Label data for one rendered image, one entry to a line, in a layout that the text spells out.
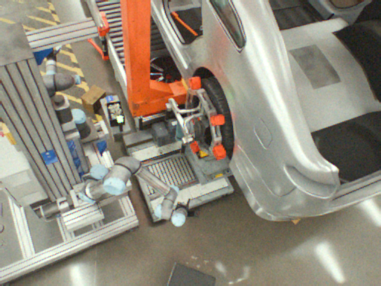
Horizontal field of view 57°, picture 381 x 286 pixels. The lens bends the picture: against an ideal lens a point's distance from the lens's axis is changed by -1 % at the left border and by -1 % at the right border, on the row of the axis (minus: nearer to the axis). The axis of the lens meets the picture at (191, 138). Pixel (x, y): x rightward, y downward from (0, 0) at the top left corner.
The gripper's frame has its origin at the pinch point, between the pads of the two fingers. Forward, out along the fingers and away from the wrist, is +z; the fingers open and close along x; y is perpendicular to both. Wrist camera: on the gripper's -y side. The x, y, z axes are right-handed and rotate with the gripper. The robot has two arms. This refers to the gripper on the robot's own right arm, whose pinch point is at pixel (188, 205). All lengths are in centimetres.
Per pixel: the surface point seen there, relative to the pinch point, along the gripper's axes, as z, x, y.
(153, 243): 59, 61, 25
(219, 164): 97, -18, -14
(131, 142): 101, -14, 77
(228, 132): 23, -55, -13
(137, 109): 65, -52, 69
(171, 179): 94, 9, 28
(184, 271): 20, 58, -9
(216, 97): 23, -78, 2
